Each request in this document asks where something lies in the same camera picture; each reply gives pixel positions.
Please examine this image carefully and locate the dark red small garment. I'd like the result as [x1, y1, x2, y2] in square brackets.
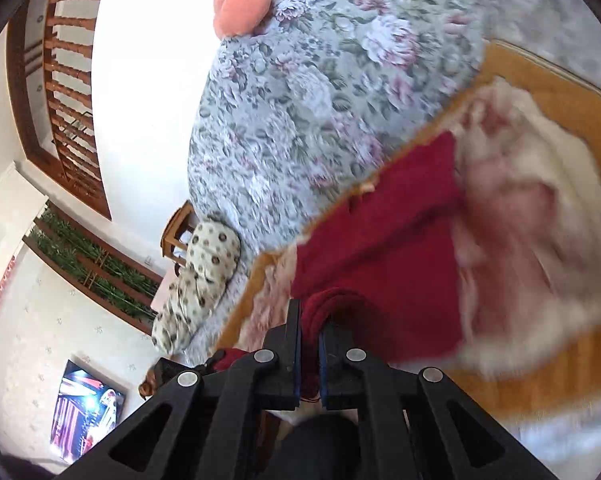
[212, 131, 463, 399]

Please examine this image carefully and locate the television screen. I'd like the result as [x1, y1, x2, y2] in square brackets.
[50, 360, 125, 464]

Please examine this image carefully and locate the cream dotted pillow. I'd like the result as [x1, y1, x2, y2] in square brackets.
[151, 266, 228, 361]
[186, 219, 241, 295]

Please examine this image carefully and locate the wooden lattice shelf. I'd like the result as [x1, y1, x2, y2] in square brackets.
[23, 202, 162, 335]

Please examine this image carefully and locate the wooden chair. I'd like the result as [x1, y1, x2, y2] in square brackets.
[160, 200, 197, 266]

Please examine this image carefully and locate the floral plush blanket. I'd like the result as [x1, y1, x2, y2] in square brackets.
[214, 39, 601, 416]

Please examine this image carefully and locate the floral blue-grey duvet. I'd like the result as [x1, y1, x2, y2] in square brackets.
[188, 0, 484, 254]

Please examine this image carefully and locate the floral bed sheet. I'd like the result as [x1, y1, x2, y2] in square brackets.
[479, 0, 601, 89]

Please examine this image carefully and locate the wooden window frame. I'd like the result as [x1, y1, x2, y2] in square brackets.
[5, 0, 110, 219]

